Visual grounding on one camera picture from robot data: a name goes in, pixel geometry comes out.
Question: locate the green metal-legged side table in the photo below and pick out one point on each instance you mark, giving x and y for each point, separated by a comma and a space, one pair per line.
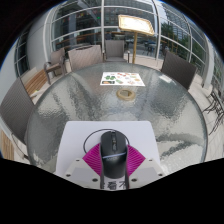
216, 106

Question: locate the black computer mouse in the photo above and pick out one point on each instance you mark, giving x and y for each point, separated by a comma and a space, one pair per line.
113, 156

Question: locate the wooden slat bench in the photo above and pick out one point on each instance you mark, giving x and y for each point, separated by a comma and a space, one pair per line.
36, 81
6, 146

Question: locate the round glass table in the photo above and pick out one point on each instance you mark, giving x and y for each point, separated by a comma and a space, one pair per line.
66, 103

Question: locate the grey wicker chair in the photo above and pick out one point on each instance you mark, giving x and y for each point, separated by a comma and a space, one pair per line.
15, 110
85, 58
56, 58
115, 49
178, 68

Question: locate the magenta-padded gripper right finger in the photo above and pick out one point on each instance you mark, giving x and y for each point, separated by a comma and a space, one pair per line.
146, 170

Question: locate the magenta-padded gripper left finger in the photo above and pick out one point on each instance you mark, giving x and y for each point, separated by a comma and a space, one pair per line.
80, 171

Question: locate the gold-framed menu stand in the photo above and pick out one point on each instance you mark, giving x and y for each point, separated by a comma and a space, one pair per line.
136, 24

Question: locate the colourful menu card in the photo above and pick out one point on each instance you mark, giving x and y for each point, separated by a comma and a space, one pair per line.
122, 79

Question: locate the white printed mouse pad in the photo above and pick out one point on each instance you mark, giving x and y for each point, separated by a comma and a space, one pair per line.
75, 140

